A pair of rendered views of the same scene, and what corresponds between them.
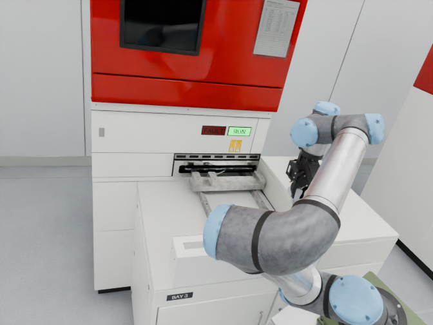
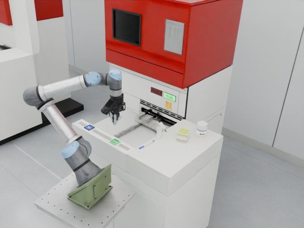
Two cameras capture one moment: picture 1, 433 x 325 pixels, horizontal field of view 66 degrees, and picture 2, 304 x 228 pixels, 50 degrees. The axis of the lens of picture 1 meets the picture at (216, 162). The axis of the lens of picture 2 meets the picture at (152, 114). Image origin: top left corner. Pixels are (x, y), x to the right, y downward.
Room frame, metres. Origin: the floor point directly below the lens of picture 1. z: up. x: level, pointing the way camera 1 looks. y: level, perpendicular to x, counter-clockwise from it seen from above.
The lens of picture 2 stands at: (0.26, -1.99, 2.18)
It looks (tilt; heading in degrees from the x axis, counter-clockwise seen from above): 29 degrees down; 61
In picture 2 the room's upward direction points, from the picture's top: 3 degrees clockwise
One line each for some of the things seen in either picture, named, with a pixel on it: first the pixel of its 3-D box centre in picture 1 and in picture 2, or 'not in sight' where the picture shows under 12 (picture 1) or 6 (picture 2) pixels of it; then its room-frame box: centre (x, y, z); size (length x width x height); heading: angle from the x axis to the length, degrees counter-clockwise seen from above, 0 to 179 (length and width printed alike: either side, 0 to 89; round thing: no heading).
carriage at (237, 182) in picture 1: (227, 183); (155, 125); (1.36, -0.07, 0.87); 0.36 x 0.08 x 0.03; 112
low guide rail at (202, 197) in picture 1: (209, 213); (126, 130); (1.14, -0.01, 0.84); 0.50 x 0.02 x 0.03; 22
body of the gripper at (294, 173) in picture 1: (305, 166); (116, 102); (0.95, -0.28, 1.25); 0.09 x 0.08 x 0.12; 22
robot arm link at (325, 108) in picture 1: (322, 122); (115, 79); (0.94, -0.28, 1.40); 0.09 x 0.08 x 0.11; 148
